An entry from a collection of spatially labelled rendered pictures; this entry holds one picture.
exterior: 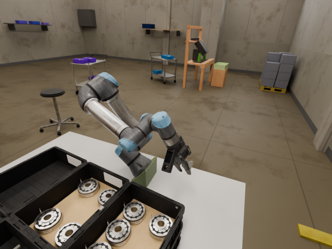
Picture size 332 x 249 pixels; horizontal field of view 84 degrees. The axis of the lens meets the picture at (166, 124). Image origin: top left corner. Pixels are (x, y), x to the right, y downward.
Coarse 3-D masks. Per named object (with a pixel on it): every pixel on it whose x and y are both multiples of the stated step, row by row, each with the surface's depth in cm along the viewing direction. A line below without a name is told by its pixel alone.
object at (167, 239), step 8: (128, 184) 91; (136, 184) 91; (120, 192) 86; (152, 192) 87; (112, 200) 82; (168, 200) 83; (104, 208) 78; (184, 208) 80; (96, 216) 75; (176, 216) 76; (88, 224) 72; (176, 224) 73; (80, 232) 69; (168, 232) 70; (72, 240) 66; (168, 240) 68; (64, 248) 64; (160, 248) 65
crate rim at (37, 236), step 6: (90, 162) 104; (78, 168) 99; (102, 168) 100; (72, 174) 96; (114, 174) 96; (60, 180) 91; (126, 180) 93; (54, 186) 88; (42, 192) 84; (36, 198) 81; (24, 204) 78; (18, 210) 76; (12, 216) 73; (90, 216) 75; (18, 222) 71; (24, 222) 71; (84, 222) 72; (24, 228) 69; (30, 228) 69; (36, 234) 67; (42, 240) 67; (66, 240) 66; (48, 246) 64; (60, 246) 64
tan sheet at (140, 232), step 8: (136, 200) 95; (152, 208) 90; (120, 216) 86; (152, 216) 87; (168, 216) 87; (136, 224) 83; (144, 224) 83; (104, 232) 79; (136, 232) 80; (144, 232) 80; (104, 240) 76; (128, 240) 77; (136, 240) 77; (144, 240) 77; (152, 240) 77; (112, 248) 74; (120, 248) 74; (128, 248) 74; (136, 248) 74; (144, 248) 74; (152, 248) 74
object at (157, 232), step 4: (156, 216) 83; (160, 216) 84; (164, 216) 84; (152, 220) 82; (156, 220) 81; (168, 220) 82; (152, 224) 80; (168, 224) 80; (152, 228) 78; (156, 228) 78; (168, 228) 79; (152, 232) 77; (156, 232) 77; (160, 232) 77; (164, 232) 77; (160, 236) 76
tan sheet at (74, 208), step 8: (104, 184) 103; (64, 200) 93; (72, 200) 93; (80, 200) 93; (88, 200) 93; (96, 200) 94; (64, 208) 89; (72, 208) 89; (80, 208) 89; (88, 208) 89; (96, 208) 89; (64, 216) 85; (72, 216) 85; (80, 216) 85; (88, 216) 85; (32, 224) 81; (64, 224) 82; (56, 232) 78; (48, 240) 75; (56, 248) 73
